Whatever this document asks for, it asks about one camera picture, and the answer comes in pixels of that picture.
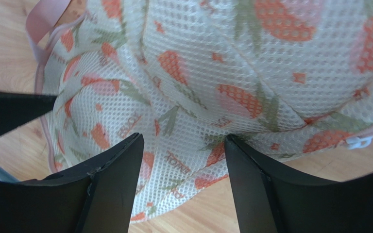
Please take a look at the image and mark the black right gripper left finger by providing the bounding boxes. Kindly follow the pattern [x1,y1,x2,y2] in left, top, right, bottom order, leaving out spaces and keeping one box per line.
[0,133,144,233]

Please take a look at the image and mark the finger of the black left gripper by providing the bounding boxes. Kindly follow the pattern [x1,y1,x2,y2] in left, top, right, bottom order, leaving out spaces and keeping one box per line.
[0,92,57,136]

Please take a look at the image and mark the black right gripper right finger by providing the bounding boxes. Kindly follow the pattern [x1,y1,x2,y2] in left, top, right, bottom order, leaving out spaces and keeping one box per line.
[224,135,373,233]

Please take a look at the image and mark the floral mesh laundry bag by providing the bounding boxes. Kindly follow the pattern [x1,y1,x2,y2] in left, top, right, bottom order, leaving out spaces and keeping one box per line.
[26,0,373,223]

